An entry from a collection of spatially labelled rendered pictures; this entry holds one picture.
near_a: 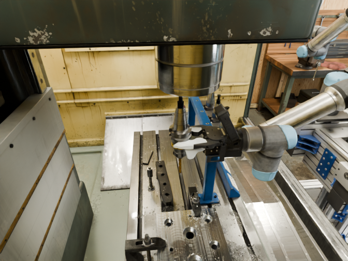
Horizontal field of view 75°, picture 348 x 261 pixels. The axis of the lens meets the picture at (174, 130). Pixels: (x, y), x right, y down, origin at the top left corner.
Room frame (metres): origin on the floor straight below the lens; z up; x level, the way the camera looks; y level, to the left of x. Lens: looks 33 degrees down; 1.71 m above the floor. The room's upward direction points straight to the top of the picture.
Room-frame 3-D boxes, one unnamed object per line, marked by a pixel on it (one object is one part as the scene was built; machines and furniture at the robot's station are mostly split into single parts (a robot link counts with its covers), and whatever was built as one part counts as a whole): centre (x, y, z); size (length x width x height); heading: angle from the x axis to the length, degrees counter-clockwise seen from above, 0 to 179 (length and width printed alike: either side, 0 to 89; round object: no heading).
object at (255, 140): (0.56, -0.23, 1.32); 0.08 x 0.05 x 0.08; 6
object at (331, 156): (1.02, -0.89, 0.81); 0.09 x 0.01 x 0.18; 5
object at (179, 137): (0.53, -0.02, 1.36); 0.06 x 0.06 x 0.03
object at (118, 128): (1.18, 0.03, 0.75); 0.89 x 0.70 x 0.26; 96
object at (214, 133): (0.55, -0.15, 1.31); 0.12 x 0.08 x 0.09; 96
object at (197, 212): (0.59, -0.08, 0.97); 0.13 x 0.03 x 0.15; 6
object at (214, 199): (0.68, -0.15, 1.05); 0.10 x 0.05 x 0.30; 96
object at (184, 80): (0.53, -0.03, 1.56); 0.16 x 0.16 x 0.12
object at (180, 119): (0.53, -0.02, 1.40); 0.04 x 0.04 x 0.07
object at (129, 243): (0.42, 0.09, 0.97); 0.13 x 0.03 x 0.15; 96
